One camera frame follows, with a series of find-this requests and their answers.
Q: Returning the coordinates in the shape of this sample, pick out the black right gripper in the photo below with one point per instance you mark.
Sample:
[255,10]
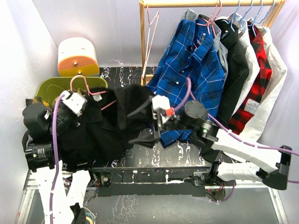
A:
[158,124]

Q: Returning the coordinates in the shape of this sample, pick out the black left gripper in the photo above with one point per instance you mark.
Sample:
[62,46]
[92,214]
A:
[76,119]

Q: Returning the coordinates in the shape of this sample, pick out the pink wire hanger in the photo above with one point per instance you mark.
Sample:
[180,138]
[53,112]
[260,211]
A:
[147,43]
[89,92]

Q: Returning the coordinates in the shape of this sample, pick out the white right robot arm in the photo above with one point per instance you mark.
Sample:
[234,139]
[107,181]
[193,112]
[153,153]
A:
[231,158]

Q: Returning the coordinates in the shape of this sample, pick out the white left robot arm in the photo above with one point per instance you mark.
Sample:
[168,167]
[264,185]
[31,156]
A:
[60,205]

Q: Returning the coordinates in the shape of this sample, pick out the yellow plaid shirt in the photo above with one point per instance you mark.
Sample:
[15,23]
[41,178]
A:
[35,100]

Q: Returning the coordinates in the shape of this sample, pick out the blue plaid shirt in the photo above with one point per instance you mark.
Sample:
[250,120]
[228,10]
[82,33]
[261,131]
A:
[190,54]

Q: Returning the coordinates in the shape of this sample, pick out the red black plaid shirt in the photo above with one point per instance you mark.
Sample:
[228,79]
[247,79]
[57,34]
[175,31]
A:
[249,106]

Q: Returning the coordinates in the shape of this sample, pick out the black hanging shirt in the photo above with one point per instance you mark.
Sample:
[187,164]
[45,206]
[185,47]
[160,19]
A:
[211,93]

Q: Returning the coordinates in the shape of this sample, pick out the pink hanger holding blue shirt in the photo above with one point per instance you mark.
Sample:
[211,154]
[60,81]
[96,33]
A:
[212,18]

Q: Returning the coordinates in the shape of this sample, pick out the white grey hanging shirt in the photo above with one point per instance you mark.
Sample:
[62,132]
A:
[251,60]

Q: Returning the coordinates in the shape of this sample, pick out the green plastic basket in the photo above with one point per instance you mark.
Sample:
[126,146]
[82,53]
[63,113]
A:
[51,88]

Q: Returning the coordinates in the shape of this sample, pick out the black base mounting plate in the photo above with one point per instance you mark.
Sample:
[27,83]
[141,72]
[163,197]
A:
[159,181]

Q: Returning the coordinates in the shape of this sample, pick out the white orange drawer box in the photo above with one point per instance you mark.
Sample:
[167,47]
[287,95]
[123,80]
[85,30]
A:
[77,56]

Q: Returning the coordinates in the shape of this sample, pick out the wooden clothes rack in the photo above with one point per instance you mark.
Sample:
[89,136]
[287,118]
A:
[276,6]

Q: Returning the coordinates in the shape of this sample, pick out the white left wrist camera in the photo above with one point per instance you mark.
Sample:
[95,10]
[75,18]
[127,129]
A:
[74,101]

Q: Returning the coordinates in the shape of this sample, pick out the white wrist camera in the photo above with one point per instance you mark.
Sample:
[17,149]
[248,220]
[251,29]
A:
[162,105]
[74,101]

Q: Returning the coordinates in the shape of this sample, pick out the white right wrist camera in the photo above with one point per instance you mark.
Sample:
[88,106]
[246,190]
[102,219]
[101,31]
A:
[162,105]

